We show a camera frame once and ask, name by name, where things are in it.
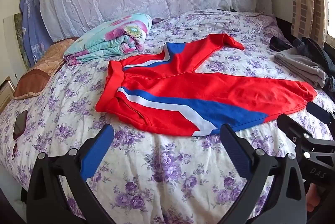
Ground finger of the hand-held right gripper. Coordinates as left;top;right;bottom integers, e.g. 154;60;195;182
277;113;316;148
306;102;333;125

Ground purple floral bed sheet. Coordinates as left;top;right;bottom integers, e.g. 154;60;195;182
0;10;335;224

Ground blue hanging cloth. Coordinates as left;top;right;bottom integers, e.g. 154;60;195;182
19;0;54;67

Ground dark smartphone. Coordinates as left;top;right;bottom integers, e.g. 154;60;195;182
13;109;28;140

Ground folded floral blanket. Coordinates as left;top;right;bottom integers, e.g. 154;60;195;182
64;14;153;66

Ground brown pillow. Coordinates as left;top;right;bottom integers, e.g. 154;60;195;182
13;38;79;100

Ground purple floral pillow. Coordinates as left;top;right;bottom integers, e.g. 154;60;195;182
258;13;284;34

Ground folded grey garment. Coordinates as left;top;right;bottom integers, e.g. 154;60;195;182
274;50;327;88

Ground dark blue jeans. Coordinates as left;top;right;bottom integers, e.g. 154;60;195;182
293;37;335;76

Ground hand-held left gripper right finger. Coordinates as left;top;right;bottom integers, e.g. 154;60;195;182
219;123;307;224

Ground black garment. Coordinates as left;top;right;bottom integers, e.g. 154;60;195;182
269;36;293;52

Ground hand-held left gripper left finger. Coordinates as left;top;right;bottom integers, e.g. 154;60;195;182
26;124;117;224

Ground person's right hand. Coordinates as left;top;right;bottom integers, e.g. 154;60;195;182
306;183;319;213

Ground window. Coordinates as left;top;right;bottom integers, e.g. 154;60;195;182
325;0;335;41

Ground red blue white sweatshirt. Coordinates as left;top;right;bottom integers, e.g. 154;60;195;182
95;33;318;137

